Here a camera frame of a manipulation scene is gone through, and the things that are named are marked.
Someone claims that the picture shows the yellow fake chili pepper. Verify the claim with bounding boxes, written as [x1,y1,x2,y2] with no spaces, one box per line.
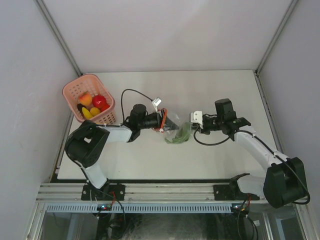
[81,107,93,120]

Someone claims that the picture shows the red orange fake pepper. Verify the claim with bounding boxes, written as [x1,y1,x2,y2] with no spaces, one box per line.
[100,103,110,113]

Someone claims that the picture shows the purple fake eggplant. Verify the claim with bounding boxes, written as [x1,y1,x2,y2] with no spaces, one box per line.
[77,103,84,114]

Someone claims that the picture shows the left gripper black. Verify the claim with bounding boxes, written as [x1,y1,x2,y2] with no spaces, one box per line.
[138,110,179,133]

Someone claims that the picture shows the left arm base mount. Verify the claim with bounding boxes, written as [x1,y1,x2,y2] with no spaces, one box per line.
[81,184,126,201]

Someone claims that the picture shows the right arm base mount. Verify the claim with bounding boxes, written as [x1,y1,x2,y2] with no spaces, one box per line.
[213,173,249,201]

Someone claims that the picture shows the clear zip top bag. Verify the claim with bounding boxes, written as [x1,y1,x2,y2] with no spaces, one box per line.
[153,108,192,145]

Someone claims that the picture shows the orange fake peach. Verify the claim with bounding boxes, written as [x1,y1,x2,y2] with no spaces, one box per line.
[78,92,93,106]

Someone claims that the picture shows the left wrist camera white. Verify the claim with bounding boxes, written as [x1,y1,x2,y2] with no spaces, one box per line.
[151,97,162,112]

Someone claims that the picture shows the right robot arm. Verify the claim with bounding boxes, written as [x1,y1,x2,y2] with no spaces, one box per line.
[190,98,311,209]

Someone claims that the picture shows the pink plastic basket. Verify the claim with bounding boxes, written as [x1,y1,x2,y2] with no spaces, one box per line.
[62,74,116,125]

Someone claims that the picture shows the aluminium rail frame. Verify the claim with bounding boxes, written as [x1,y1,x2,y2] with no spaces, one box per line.
[36,178,266,202]

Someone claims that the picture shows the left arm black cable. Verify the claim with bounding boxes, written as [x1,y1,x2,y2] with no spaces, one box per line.
[120,88,155,123]

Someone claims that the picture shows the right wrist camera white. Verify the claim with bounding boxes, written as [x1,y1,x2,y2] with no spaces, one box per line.
[190,111,203,125]

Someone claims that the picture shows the green fake lettuce leaf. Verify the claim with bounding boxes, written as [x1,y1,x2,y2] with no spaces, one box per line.
[164,122,192,145]

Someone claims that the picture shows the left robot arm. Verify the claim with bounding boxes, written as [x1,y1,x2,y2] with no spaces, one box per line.
[64,104,180,200]

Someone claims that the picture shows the slotted cable duct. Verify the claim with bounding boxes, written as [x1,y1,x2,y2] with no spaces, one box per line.
[46,202,241,214]

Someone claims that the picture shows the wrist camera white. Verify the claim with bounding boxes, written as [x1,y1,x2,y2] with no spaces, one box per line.
[190,111,203,125]
[151,97,162,112]

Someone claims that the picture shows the orange fake fruit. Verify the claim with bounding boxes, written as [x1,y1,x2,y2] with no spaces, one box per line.
[89,107,101,117]

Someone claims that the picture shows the red fake apple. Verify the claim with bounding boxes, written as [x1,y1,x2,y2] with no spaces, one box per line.
[92,95,107,109]

